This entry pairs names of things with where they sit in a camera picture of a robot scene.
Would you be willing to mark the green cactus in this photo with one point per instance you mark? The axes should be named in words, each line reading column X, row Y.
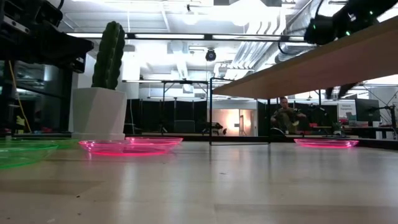
column 109, row 56

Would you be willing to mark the black metal frame stand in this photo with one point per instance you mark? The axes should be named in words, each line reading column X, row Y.
column 186, row 81

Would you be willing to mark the white plant pot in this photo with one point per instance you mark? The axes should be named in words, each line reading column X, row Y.
column 98, row 112

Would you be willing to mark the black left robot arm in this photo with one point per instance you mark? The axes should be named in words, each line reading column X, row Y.
column 37, row 46

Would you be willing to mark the wooden tray board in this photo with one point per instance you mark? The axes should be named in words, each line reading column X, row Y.
column 311, row 71

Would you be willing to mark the black overhead camera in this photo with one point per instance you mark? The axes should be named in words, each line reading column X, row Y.
column 211, row 55

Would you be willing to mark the white text sign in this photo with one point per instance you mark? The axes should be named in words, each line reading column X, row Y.
column 346, row 112

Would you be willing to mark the pink translucent plastic plate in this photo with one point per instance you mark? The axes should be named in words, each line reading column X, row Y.
column 326, row 143
column 102, row 147
column 161, row 140

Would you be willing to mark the person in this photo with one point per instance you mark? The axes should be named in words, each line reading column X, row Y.
column 284, row 119

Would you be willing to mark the black partition panel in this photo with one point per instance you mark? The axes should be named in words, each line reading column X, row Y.
column 149, row 115
column 320, row 113

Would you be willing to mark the small potted plant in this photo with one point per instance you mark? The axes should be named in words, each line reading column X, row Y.
column 336, row 127

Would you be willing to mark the black background equipment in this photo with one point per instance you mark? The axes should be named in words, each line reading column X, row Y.
column 214, row 127

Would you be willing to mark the black computer monitor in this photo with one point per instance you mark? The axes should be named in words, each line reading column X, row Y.
column 367, row 110

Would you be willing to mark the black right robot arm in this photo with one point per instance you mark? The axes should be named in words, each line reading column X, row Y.
column 354, row 15

